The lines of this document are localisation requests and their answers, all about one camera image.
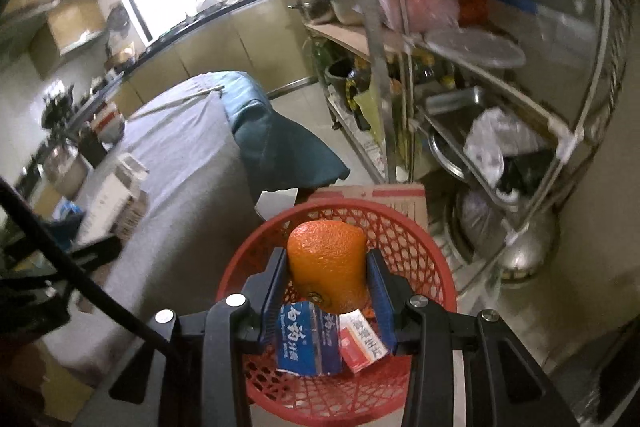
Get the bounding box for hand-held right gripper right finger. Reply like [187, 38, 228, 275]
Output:
[365, 248, 576, 427]

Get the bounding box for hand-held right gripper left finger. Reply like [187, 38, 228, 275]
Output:
[75, 247, 291, 427]

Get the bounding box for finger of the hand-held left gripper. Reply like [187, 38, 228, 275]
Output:
[65, 238, 123, 270]

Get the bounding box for red white barcode box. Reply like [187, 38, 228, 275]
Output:
[339, 309, 392, 375]

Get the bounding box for blue white carton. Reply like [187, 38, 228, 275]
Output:
[276, 299, 346, 378]

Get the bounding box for white box with red print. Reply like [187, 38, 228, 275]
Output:
[80, 155, 149, 242]

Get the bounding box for orange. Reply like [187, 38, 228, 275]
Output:
[286, 221, 370, 314]

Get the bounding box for red plastic basket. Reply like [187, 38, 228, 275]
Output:
[216, 198, 458, 425]

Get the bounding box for large white bowl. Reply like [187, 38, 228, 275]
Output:
[44, 147, 93, 198]

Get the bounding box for cardboard box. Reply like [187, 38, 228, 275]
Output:
[306, 183, 428, 233]

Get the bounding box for black cup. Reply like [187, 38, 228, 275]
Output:
[79, 127, 108, 165]

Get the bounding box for grey tablecloth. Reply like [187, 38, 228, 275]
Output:
[42, 92, 261, 375]

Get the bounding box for stack of white red bowls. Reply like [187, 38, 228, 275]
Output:
[92, 102, 126, 142]

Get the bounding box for long white stick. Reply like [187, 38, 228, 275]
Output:
[132, 88, 224, 118]

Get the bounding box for yellow plastic bag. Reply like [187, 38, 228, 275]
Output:
[350, 82, 382, 142]

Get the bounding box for white plastic bag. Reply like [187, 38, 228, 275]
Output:
[462, 107, 546, 188]

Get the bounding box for dark oil bottle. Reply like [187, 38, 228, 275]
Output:
[345, 62, 373, 112]

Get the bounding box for dark jar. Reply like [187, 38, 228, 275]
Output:
[325, 59, 361, 95]

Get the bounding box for yellow base cabinets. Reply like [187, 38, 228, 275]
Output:
[112, 0, 321, 118]

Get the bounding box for metal storage rack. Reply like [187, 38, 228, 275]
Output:
[280, 0, 631, 298]

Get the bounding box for black kitchen countertop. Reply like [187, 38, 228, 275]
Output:
[15, 0, 301, 188]

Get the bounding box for round grey lid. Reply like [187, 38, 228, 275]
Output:
[425, 29, 526, 68]

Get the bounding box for small steel pot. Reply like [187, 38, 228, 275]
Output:
[300, 0, 333, 22]

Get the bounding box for large steel pot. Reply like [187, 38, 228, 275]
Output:
[330, 0, 368, 25]

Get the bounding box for black cable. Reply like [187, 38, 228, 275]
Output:
[0, 177, 173, 355]

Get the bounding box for yellow wall cabinet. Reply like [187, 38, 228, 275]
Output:
[30, 2, 108, 78]

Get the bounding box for small wall fan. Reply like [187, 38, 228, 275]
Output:
[106, 4, 132, 52]

